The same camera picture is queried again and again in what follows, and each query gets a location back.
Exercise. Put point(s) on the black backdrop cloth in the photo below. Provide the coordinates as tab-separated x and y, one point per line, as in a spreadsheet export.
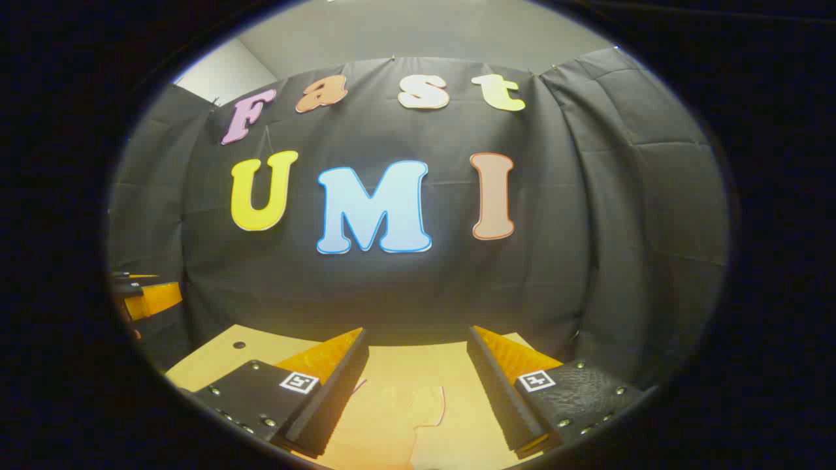
424	294

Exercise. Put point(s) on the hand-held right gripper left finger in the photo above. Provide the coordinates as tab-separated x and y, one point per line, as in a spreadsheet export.
333	398

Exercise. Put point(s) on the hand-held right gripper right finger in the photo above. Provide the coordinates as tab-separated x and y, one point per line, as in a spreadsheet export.
503	398

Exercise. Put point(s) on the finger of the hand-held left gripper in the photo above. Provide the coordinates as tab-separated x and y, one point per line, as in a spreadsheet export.
157	300

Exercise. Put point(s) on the orange T-shirt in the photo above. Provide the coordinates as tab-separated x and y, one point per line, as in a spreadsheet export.
385	424

